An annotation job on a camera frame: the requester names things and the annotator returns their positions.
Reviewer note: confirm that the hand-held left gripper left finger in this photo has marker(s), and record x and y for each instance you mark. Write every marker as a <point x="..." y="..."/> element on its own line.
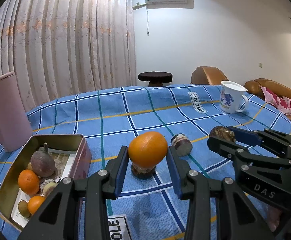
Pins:
<point x="119" y="172"/>

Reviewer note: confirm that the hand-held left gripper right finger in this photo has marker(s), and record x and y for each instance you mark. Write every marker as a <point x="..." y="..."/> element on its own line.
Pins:
<point x="173" y="172"/>

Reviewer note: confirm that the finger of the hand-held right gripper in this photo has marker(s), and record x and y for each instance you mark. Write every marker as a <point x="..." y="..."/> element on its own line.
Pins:
<point x="223" y="146"/>
<point x="245" y="137"/>

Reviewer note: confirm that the dark brown knobbly fruit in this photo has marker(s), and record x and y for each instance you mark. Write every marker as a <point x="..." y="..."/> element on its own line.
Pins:
<point x="143" y="173"/>
<point x="220" y="132"/>

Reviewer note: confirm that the orange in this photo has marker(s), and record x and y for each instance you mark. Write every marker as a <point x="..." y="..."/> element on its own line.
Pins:
<point x="148" y="148"/>
<point x="36" y="204"/>
<point x="28" y="182"/>

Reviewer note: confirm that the metal tin box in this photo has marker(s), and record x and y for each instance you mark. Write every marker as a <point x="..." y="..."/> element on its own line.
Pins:
<point x="83" y="155"/>

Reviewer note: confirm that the blue and white cupcake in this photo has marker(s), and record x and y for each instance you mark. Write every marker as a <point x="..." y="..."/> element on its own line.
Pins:
<point x="48" y="186"/>

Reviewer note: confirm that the purple round fruit with stem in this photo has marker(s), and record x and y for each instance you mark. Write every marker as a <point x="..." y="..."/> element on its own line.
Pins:
<point x="43" y="163"/>

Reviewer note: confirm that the green-brown kiwi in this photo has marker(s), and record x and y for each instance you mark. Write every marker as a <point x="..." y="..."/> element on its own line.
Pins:
<point x="23" y="208"/>

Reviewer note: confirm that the small brown jar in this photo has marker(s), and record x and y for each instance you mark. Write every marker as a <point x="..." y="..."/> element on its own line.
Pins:
<point x="181" y="143"/>

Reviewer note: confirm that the white mug with blue print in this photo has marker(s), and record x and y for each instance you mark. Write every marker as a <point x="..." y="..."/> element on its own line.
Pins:
<point x="230" y="97"/>

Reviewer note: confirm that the pink floral cloth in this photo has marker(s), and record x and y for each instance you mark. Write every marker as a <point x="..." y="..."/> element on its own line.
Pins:
<point x="280" y="102"/>

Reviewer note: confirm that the printed paper leaflet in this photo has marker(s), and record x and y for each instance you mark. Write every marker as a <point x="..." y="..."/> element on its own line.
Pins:
<point x="65" y="162"/>

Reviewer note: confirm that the brown leather sofa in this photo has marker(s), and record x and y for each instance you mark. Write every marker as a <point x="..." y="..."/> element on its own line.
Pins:
<point x="280" y="88"/>

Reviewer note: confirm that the blue plaid tablecloth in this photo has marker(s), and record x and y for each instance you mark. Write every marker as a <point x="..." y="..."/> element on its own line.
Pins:
<point x="135" y="105"/>

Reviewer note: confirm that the brown leather armchair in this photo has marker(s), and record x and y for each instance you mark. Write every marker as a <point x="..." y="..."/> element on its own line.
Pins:
<point x="208" y="76"/>

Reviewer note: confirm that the dark brown round stool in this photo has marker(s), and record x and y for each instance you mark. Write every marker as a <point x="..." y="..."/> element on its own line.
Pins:
<point x="155" y="76"/>

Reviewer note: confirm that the pink plastic jug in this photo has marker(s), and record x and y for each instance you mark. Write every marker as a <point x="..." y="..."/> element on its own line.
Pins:
<point x="8" y="110"/>

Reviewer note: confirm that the beige floral curtain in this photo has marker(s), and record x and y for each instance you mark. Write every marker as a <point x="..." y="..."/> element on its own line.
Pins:
<point x="65" y="42"/>

